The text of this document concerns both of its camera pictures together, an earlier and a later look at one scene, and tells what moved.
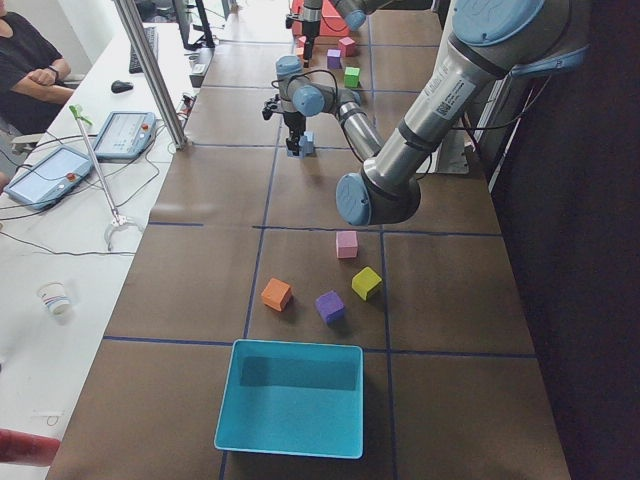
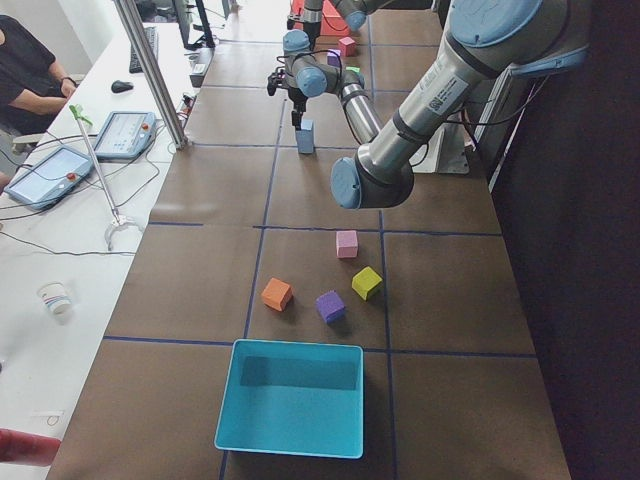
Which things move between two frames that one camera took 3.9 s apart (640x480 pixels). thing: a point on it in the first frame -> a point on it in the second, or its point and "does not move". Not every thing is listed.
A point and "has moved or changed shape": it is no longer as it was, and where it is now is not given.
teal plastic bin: (293, 398) does not move
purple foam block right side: (333, 56) does not move
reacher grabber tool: (117, 219) does not move
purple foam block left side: (331, 307) does not move
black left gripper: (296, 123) -> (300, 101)
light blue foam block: (306, 144) has moved or changed shape
